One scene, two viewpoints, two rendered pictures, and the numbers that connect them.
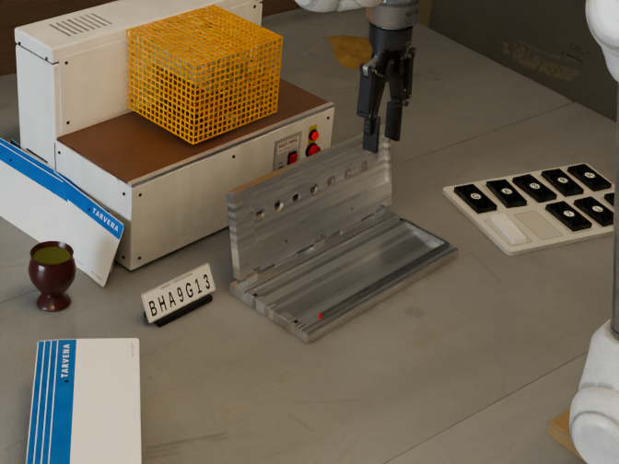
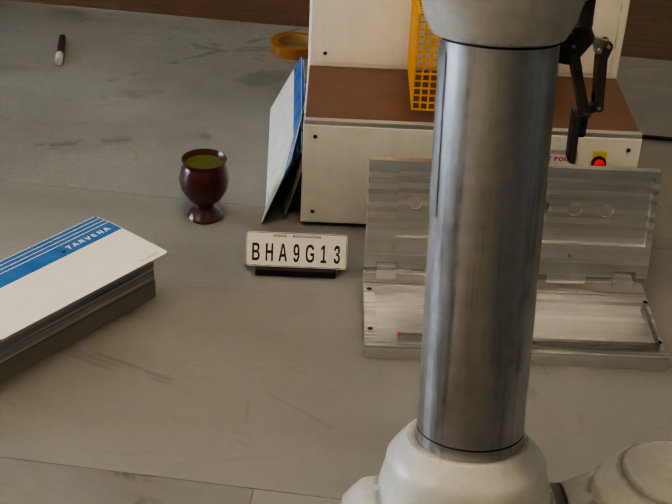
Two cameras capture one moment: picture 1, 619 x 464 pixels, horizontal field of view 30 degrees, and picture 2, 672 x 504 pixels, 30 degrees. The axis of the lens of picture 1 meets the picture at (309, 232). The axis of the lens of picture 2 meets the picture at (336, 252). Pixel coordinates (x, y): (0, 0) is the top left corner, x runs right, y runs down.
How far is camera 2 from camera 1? 1.28 m
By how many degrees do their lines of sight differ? 41
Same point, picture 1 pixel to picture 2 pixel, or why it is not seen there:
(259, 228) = (410, 219)
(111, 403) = (65, 283)
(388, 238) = (597, 311)
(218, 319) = (315, 295)
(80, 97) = (344, 29)
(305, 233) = not seen: hidden behind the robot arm
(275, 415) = (235, 393)
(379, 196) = (624, 260)
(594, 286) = not seen: outside the picture
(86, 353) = (111, 240)
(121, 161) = (329, 101)
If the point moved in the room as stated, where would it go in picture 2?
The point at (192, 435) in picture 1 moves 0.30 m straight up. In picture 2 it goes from (145, 365) to (136, 178)
